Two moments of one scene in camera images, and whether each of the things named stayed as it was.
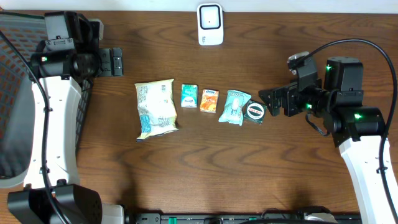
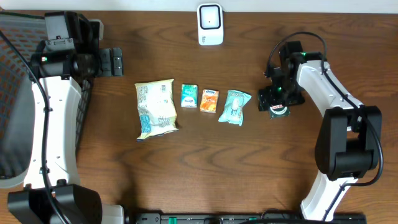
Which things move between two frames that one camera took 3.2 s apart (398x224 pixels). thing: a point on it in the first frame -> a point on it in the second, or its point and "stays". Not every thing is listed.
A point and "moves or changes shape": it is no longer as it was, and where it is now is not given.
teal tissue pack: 189,95 stays
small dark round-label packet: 254,112 moves or changes shape
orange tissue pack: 209,101 stays
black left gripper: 105,62 stays
